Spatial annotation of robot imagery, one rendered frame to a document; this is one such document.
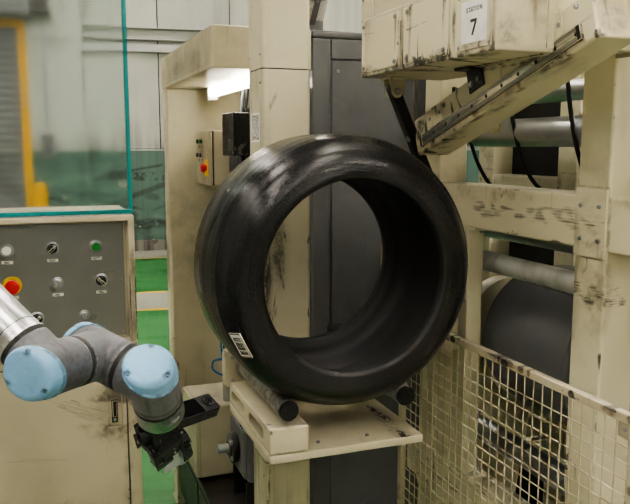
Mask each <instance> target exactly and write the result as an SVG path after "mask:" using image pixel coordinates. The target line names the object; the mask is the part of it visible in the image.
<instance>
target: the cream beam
mask: <svg viewBox="0 0 630 504"><path fill-rule="evenodd" d="M467 1H470V0H415V1H412V2H410V3H407V4H404V5H402V6H399V7H397V8H394V9H391V10H389V11H386V12H384V13H381V14H378V15H376V16H373V17H371V18H368V19H365V20H363V21H362V78H384V77H389V76H396V77H409V79H413V80H442V81H444V80H450V79H456V78H462V77H467V75H466V72H457V71H454V68H458V67H464V66H474V67H480V68H483V69H484V68H486V67H487V66H491V65H496V64H502V63H508V62H513V61H519V60H525V59H530V58H535V57H541V56H546V55H550V53H552V50H553V48H554V42H555V25H556V14H557V13H558V12H559V11H561V10H563V9H564V8H565V7H567V6H568V5H569V4H571V3H572V2H573V1H575V0H487V31H486V39H485V40H480V41H476V42H472V43H468V44H464V45H461V14H462V3H464V2H467Z"/></svg>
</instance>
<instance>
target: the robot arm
mask: <svg viewBox="0 0 630 504"><path fill-rule="evenodd" d="M0 362H1V363H2V364H3V365H4V367H3V376H4V380H5V382H6V385H7V387H8V388H9V390H10V391H11V392H12V393H13V394H14V395H15V396H16V397H18V398H20V399H22V400H25V401H29V402H36V401H40V400H48V399H51V398H54V397H56V396H57V395H59V394H61V393H64V392H67V391H70V390H72V389H75V388H78V387H82V386H85V385H87V384H90V383H93V382H98V383H100V384H102V385H104V386H106V387H108V388H110V389H112V390H114V391H115V392H117V393H119V394H121V395H123V396H125V397H127V398H129V399H130V400H131V403H132V406H133V409H134V413H135V416H136V420H137V423H136V424H135V425H133V426H134V429H135V432H136V433H135V434H134V435H133V437H134V440H135V443H136V447H137V449H138V448H140V447H142V448H143V449H144V450H145V451H147V453H148V455H149V458H150V462H151V463H152V464H153V465H154V466H155V467H156V469H157V471H158V472H159V471H160V470H161V469H162V468H164V467H165V466H166V465H167V466H166V467H165V468H164V470H163V473H167V472H169V471H171V470H172V469H174V468H175V467H177V466H179V465H183V464H184V463H186V462H187V461H188V460H189V459H190V458H191V457H192V456H193V450H192V447H191V444H190V442H191V441H190V438H189V436H188V434H187V432H186V431H185V430H184V429H183V428H184V427H187V426H190V425H193V424H196V423H198V422H201V421H204V420H207V419H209V418H212V417H215V416H217V414H218V411H219V409H220V405H219V404H218V403H217V402H216V401H215V400H214V399H213V398H212V397H211V395H210V394H204V395H201V396H198V397H195V398H192V399H189V400H186V401H183V397H182V392H181V387H180V382H179V371H178V367H177V364H176V362H175V360H174V358H173V356H172V354H171V353H170V352H169V351H168V350H167V349H165V348H164V347H162V346H160V345H156V344H143V345H137V344H135V343H133V342H131V341H129V340H127V339H125V338H123V337H121V336H119V335H117V334H115V333H113V332H111V331H108V330H106V329H105V328H104V327H103V326H101V325H98V324H93V323H91V322H81V323H78V324H76V325H75V326H73V327H71V328H70V329H69V330H68V331H67V332H66V333H65V335H64V336H63V337H62V338H57V337H56V336H55V335H54V334H53V333H52V332H51V331H50V330H49V329H48V328H47V327H46V326H45V325H44V324H43V323H40V322H39V321H38V320H37V319H36V318H35V317H34V316H33V315H32V314H31V313H30V312H29V311H28V310H27V309H26V308H25V307H24V306H23V305H22V304H21V303H20V302H19V301H18V300H17V299H15V298H14V297H13V296H12V295H11V294H10V293H9V292H8V291H7V290H6V289H5V288H4V287H3V286H2V285H1V284H0ZM137 441H138V442H139V443H138V442H137ZM148 449H149V450H148ZM160 464H161V465H160ZM159 465H160V466H159ZM158 466H159V467H158Z"/></svg>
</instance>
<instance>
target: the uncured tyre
mask: <svg viewBox="0 0 630 504"><path fill-rule="evenodd" d="M338 181H342V182H344V183H346V184H347V185H349V186H350V187H352V188H353V189H354V190H356V191H357V192H358V193H359V194H360V195H361V196H362V197H363V198H364V200H365V201H366V202H367V203H368V205H369V206H370V208H371V210H372V211H373V213H374V215H375V217H376V220H377V222H378V225H379V228H380V232H381V238H382V247H383V255H382V265H381V270H380V274H379V278H378V281H377V283H376V286H375V288H374V290H373V292H372V294H371V296H370V297H369V299H368V301H367V302H366V303H365V305H364V306H363V307H362V309H361V310H360V311H359V312H358V313H357V314H356V315H355V316H354V317H353V318H351V319H350V320H349V321H348V322H346V323H345V324H343V325H342V326H340V327H339V328H337V329H335V330H333V331H330V332H328V333H325V334H322V335H318V336H313V337H305V338H296V337H288V336H283V335H279V334H278V333H277V331H276V329H275V327H274V325H273V323H272V321H271V318H270V315H269V312H268V309H267V304H266V299H265V291H264V274H265V266H266V261H267V256H268V253H269V249H270V247H271V244H272V241H273V239H274V237H275V235H276V233H277V231H278V229H279V227H280V226H281V224H282V223H283V221H284V220H285V218H286V217H287V216H288V215H289V213H290V212H291V211H292V210H293V209H294V208H295V207H296V206H297V205H298V204H299V203H300V202H301V201H302V200H304V199H305V198H306V197H307V196H309V195H310V194H312V193H313V192H315V191H317V190H318V189H320V188H322V187H324V186H327V185H329V184H332V183H335V182H338ZM467 273H468V251H467V242H466V236H465V231H464V227H463V224H462V220H461V217H460V215H459V212H458V210H457V207H456V205H455V203H454V201H453V199H452V197H451V195H450V194H449V192H448V190H447V189H446V187H445V186H444V185H443V183H442V182H441V181H440V179H439V178H438V177H437V176H436V175H435V174H434V172H433V171H432V170H431V169H430V168H428V167H427V166H426V165H425V164H424V163H423V162H422V161H420V160H419V159H418V158H416V157H415V156H414V155H412V154H411V153H409V152H408V151H406V150H405V149H403V148H401V147H399V146H397V145H395V144H393V143H391V142H389V141H386V140H383V139H380V138H377V137H373V136H369V135H363V134H355V133H332V134H310V135H301V136H295V137H291V138H287V139H284V140H280V141H278V142H275V143H273V144H270V145H268V146H266V147H264V148H262V149H260V150H259V151H257V152H255V153H254V154H252V155H251V156H249V157H248V158H247V159H245V160H244V161H243V162H242V163H240V164H239V165H238V166H237V167H236V168H235V169H234V170H233V171H232V172H231V173H230V174H229V175H228V176H227V177H226V179H225V180H224V181H223V182H222V184H221V185H220V186H219V188H218V189H217V191H216V192H215V194H214V195H213V197H212V199H211V200H210V202H209V204H208V206H207V208H206V211H205V213H204V215H203V218H202V221H201V224H200V227H199V230H198V234H197V239H196V244H195V252H194V277H195V285H196V291H197V295H198V299H199V302H200V305H201V308H202V311H203V313H204V316H205V318H206V320H207V322H208V324H209V326H210V327H211V329H212V331H213V332H214V334H215V335H216V337H217V338H218V339H219V341H220V342H221V343H222V344H223V345H224V347H225V348H226V349H227V350H228V351H229V352H230V353H231V354H232V355H233V356H234V357H235V358H236V359H237V360H238V361H239V363H240V364H241V365H242V366H243V367H244V368H245V369H246V370H247V371H248V372H249V373H250V374H251V375H252V376H254V377H255V378H256V379H257V380H259V381H260V382H261V383H263V384H264V385H266V386H267V387H269V388H270V389H272V390H274V391H276V392H278V393H280V394H282V395H284V396H287V397H289V398H292V399H296V400H299V401H303V402H308V403H314V404H322V405H347V404H354V403H359V402H364V401H367V400H371V399H374V398H376V397H379V396H382V395H384V394H386V393H388V392H390V391H392V390H394V389H396V388H397V387H399V386H401V385H402V384H404V383H405V382H407V381H408V380H409V379H411V378H412V377H413V376H415V375H416V374H417V373H418V372H419V371H420V370H421V369H423V368H424V367H425V366H426V365H427V364H428V362H429V361H430V360H431V359H432V358H433V357H434V356H435V354H436V353H437V352H438V350H439V349H440V348H441V346H442V345H443V343H444V342H445V340H446V339H447V337H448V335H449V333H450V332H451V330H452V328H453V326H454V323H455V321H456V319H457V316H458V314H459V311H460V308H461V305H462V302H463V298H464V294H465V289H466V282H467ZM228 333H240V334H241V336H242V338H243V340H244V341H245V343H246V345H247V347H248V349H249V351H250V352H251V354H252V356H253V358H245V357H241V355H240V354H239V352H238V350H237V348H236V346H235V345H234V343H233V341H232V339H231V337H230V336H229V334H228Z"/></svg>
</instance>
